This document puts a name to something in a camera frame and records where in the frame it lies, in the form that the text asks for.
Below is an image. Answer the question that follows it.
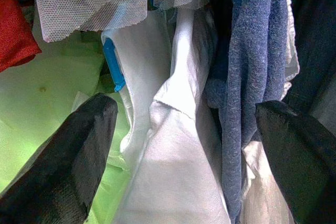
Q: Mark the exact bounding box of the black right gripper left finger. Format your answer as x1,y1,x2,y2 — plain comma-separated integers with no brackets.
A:
0,92,118,224

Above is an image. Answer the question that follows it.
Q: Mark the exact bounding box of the white mesh fabric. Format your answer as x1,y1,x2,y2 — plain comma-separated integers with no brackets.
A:
0,0,232,43

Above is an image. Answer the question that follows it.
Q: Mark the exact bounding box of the blue terry towel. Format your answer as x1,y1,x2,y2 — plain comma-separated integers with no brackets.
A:
204,0,289,224

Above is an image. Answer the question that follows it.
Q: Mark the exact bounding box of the pale green cloth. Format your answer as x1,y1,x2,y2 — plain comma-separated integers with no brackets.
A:
0,29,137,224

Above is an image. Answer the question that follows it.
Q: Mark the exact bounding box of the blue plastic clip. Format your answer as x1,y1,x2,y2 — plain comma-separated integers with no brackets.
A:
102,37,126,93

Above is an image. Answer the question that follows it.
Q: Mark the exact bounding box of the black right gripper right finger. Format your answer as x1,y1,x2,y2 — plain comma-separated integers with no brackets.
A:
255,100,336,224

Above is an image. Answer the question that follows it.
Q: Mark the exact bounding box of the dark navy cloth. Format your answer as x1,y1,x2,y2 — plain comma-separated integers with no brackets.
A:
282,0,336,130

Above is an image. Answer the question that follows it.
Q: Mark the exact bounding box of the red cloth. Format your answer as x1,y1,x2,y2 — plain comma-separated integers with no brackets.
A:
0,0,43,73

